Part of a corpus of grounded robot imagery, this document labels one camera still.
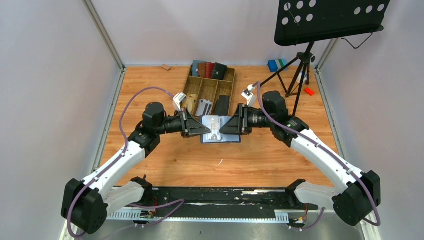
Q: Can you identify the white cards pile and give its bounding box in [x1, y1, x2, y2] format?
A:
[195, 99, 213, 117]

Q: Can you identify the teal card holder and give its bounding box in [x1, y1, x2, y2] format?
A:
[191, 60, 206, 77]

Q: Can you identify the black cards pile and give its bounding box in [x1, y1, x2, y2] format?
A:
[213, 95, 230, 116]

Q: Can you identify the blue green block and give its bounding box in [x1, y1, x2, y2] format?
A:
[267, 58, 288, 73]

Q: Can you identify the woven wicker tray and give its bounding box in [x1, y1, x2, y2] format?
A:
[182, 67, 236, 119]

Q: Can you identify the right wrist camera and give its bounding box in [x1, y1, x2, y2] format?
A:
[241, 83, 257, 107]

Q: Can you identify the small wooden block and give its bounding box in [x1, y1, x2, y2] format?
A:
[161, 64, 171, 71]

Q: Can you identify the red block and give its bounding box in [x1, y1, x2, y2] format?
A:
[304, 87, 315, 96]

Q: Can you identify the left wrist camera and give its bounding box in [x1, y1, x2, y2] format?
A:
[172, 92, 187, 112]

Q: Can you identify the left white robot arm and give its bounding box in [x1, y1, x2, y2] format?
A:
[61, 102, 211, 235]

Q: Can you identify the dark blue card holder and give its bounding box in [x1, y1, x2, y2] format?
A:
[200, 115, 242, 144]

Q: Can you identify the gold cards pile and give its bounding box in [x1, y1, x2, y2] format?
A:
[184, 93, 198, 112]

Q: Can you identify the red card holder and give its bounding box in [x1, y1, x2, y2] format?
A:
[205, 62, 215, 79]

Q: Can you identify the black card holder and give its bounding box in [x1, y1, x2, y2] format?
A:
[211, 62, 228, 80]

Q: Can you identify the white VIP card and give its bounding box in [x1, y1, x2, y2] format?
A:
[201, 115, 222, 143]

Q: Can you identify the brown card holder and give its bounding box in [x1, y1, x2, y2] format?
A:
[197, 62, 207, 78]

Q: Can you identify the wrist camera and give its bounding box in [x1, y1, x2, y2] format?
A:
[241, 83, 257, 107]
[172, 92, 187, 112]

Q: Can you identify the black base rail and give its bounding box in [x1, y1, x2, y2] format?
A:
[136, 187, 318, 213]

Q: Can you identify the white slotted cable duct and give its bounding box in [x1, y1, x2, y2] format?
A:
[107, 204, 290, 224]

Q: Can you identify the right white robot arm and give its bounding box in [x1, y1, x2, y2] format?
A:
[220, 91, 381, 226]

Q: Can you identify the black music stand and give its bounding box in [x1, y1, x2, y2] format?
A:
[274, 0, 390, 114]

